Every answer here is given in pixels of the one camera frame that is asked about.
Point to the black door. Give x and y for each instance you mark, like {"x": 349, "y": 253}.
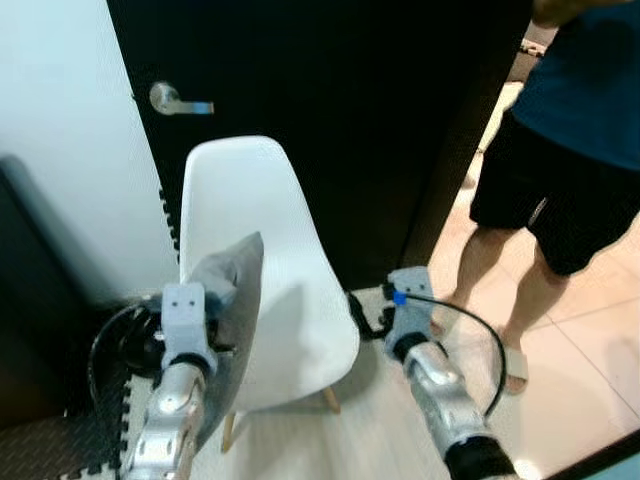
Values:
{"x": 350, "y": 120}

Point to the white shell chair wooden legs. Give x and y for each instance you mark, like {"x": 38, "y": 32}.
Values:
{"x": 290, "y": 250}

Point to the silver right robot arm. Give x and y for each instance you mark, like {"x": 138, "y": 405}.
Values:
{"x": 445, "y": 400}

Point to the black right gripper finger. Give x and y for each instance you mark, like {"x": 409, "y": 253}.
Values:
{"x": 357, "y": 315}

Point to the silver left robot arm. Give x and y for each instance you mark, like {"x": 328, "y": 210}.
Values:
{"x": 170, "y": 420}

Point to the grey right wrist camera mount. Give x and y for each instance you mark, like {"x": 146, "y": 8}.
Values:
{"x": 410, "y": 305}

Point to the black foam puzzle mat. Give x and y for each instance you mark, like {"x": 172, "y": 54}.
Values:
{"x": 50, "y": 440}

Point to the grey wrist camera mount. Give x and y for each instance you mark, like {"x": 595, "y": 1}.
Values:
{"x": 410, "y": 305}
{"x": 185, "y": 315}

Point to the grey pillow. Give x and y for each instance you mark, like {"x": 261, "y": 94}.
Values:
{"x": 240, "y": 300}

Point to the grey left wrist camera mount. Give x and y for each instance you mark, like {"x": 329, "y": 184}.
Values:
{"x": 185, "y": 315}

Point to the person in black shorts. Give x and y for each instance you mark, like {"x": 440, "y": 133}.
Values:
{"x": 570, "y": 150}

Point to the beige slide sandal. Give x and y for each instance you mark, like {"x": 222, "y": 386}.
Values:
{"x": 515, "y": 368}

